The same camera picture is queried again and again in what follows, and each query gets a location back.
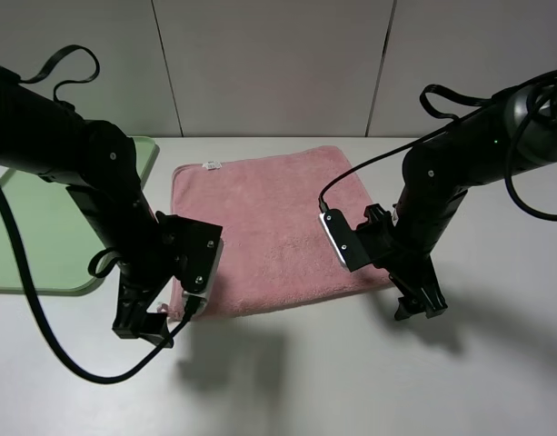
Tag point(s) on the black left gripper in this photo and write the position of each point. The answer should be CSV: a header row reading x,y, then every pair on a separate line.
x,y
140,281

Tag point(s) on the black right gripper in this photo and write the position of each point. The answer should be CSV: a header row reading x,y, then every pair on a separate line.
x,y
413,274

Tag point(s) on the pink fluffy towel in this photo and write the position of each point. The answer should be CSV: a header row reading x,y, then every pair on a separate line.
x,y
276,254

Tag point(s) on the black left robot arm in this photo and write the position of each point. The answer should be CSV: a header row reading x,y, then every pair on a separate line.
x,y
96,162

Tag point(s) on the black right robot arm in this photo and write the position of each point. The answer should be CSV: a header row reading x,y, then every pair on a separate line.
x,y
513,132

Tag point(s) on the green plastic tray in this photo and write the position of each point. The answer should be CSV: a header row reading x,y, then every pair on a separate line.
x,y
59,243

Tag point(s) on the white towel label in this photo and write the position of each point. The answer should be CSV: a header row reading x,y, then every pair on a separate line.
x,y
212,165

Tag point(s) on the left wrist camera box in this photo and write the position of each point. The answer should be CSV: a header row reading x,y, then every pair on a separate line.
x,y
193,251

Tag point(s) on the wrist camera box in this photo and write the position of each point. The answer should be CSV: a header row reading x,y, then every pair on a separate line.
x,y
193,251
368,244

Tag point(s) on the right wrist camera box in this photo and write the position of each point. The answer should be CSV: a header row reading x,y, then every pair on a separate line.
x,y
368,244

